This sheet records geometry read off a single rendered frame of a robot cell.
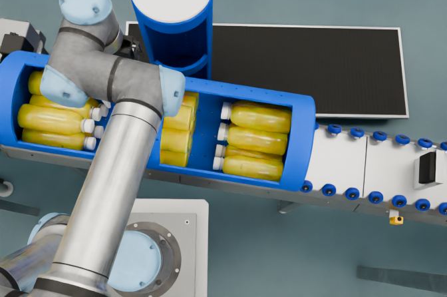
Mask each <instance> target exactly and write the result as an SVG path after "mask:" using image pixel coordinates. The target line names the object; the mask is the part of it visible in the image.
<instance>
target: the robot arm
mask: <svg viewBox="0 0 447 297"><path fill-rule="evenodd" d="M59 5H60V8H61V13H62V14H63V16H64V17H63V20H62V23H61V26H60V28H59V33H58V35H57V38H56V41H55V44H54V46H53V49H52V51H51V55H50V57H49V60H48V63H47V64H46V65H45V70H44V73H43V76H42V79H41V85H40V92H41V94H42V95H43V96H44V97H46V98H47V99H48V100H50V101H52V102H55V103H58V104H60V105H64V106H66V107H72V108H73V107H74V108H82V107H84V106H85V105H86V102H87V101H88V100H89V97H91V98H94V99H99V100H102V102H103V103H104V104H105V105H106V106H107V107H108V108H110V107H111V104H110V103H115V106H114V108H113V110H112V113H111V116H110V118H109V120H108V123H107V126H106V128H105V130H104V133H103V136H102V138H101V141H100V144H99V146H98V148H97V151H96V154H95V156H94V158H93V161H92V164H91V166H90V168H89V171H88V174H87V176H86V178H85V181H84V184H83V186H82V189H81V191H80V194H79V196H78V199H77V201H76V204H75V206H74V209H73V212H72V214H71V215H69V214H64V213H60V214H59V213H56V212H54V213H50V214H47V215H45V216H44V217H42V219H40V221H39V223H38V224H37V225H35V227H34V229H33V231H32V232H31V235H30V237H29V240H28V243H27V245H26V246H25V247H23V248H21V249H19V250H17V251H15V252H13V253H11V254H9V255H7V256H5V257H3V258H2V259H0V297H111V294H110V292H109V290H108V288H107V284H109V285H110V286H111V287H113V288H115V289H117V290H120V291H124V292H133V293H139V294H143V293H147V292H151V291H153V290H155V289H157V288H159V287H161V285H163V283H165V281H167V279H168V277H169V276H170V274H171V271H172V268H173V264H174V255H173V252H172V248H171V246H170V244H169V242H168V241H167V240H166V239H165V238H164V237H163V236H162V235H161V234H159V233H157V232H155V231H153V230H148V229H138V230H133V231H129V230H125V229H126V225H127V223H128V219H129V217H130V213H131V211H132V207H133V205H134V201H135V199H136V195H137V193H138V189H139V187H140V183H141V181H142V177H143V175H144V171H145V169H146V165H147V163H148V159H149V157H150V153H151V151H152V147H153V145H154V141H155V139H156V135H157V133H158V129H159V127H160V123H161V121H162V117H163V115H164V117H175V116H176V115H177V114H178V112H179V110H180V107H181V105H182V100H183V97H184V91H185V86H186V79H185V76H184V75H183V74H182V73H181V72H179V71H175V70H172V69H168V68H165V67H163V66H161V65H159V66H158V65H153V64H150V63H144V62H141V61H140V53H142V48H141V46H140V42H139V41H134V39H133V36H129V35H123V34H122V30H121V28H120V25H119V23H118V20H117V18H116V15H115V13H114V10H113V8H112V2H111V0H59ZM138 48H139V49H138Z"/></svg>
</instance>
